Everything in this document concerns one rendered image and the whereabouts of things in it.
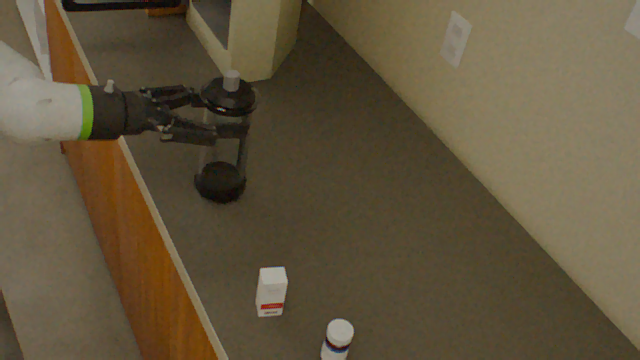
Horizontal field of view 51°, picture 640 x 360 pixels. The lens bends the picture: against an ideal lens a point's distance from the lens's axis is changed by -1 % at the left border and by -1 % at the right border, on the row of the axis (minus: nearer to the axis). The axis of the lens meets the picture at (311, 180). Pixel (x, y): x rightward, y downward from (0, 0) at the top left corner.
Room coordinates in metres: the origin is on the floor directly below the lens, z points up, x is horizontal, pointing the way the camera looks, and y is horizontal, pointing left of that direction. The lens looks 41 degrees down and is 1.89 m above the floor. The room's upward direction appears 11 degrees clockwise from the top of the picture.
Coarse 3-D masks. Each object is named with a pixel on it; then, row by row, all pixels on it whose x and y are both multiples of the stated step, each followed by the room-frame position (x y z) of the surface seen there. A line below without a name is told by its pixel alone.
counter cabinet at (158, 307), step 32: (64, 32) 1.76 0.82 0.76; (64, 64) 1.81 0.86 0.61; (96, 160) 1.49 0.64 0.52; (96, 192) 1.52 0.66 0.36; (128, 192) 1.20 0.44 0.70; (96, 224) 1.56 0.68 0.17; (128, 224) 1.21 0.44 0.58; (128, 256) 1.22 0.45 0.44; (160, 256) 0.99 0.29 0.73; (128, 288) 1.24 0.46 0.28; (160, 288) 0.99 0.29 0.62; (128, 320) 1.25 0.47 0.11; (160, 320) 0.99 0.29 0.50; (192, 320) 0.83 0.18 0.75; (160, 352) 1.00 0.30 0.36; (192, 352) 0.82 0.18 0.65
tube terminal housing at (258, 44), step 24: (240, 0) 1.39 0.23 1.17; (264, 0) 1.43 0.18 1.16; (288, 0) 1.52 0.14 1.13; (192, 24) 1.61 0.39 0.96; (240, 24) 1.40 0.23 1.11; (264, 24) 1.43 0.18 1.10; (288, 24) 1.55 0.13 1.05; (216, 48) 1.47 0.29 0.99; (240, 48) 1.40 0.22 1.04; (264, 48) 1.44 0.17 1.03; (288, 48) 1.58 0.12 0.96; (240, 72) 1.40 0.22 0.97; (264, 72) 1.44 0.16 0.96
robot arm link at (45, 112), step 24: (24, 72) 0.88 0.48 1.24; (0, 96) 0.80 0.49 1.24; (24, 96) 0.80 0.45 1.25; (48, 96) 0.82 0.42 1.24; (72, 96) 0.85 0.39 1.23; (0, 120) 0.78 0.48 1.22; (24, 120) 0.78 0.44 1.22; (48, 120) 0.80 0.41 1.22; (72, 120) 0.82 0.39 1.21; (24, 144) 0.78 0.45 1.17
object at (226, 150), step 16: (256, 96) 1.03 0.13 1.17; (208, 112) 0.99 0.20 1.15; (224, 144) 0.98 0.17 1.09; (240, 144) 0.99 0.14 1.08; (208, 160) 0.98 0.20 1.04; (224, 160) 0.98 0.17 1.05; (240, 160) 1.00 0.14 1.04; (208, 176) 0.98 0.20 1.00; (224, 176) 0.98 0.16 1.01; (240, 176) 1.00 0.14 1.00
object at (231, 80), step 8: (232, 72) 1.03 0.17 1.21; (216, 80) 1.04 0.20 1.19; (224, 80) 1.02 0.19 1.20; (232, 80) 1.01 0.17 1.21; (240, 80) 1.05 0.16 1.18; (208, 88) 1.01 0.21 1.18; (216, 88) 1.01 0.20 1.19; (224, 88) 1.02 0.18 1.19; (232, 88) 1.01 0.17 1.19; (240, 88) 1.03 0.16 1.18; (248, 88) 1.03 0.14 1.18; (208, 96) 1.00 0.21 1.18; (216, 96) 0.99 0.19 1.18; (224, 96) 0.99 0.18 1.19; (232, 96) 1.00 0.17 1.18; (240, 96) 1.00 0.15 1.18; (248, 96) 1.01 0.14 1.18; (224, 104) 0.98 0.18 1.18; (232, 104) 0.99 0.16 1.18; (240, 104) 0.99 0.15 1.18; (248, 104) 1.00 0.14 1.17
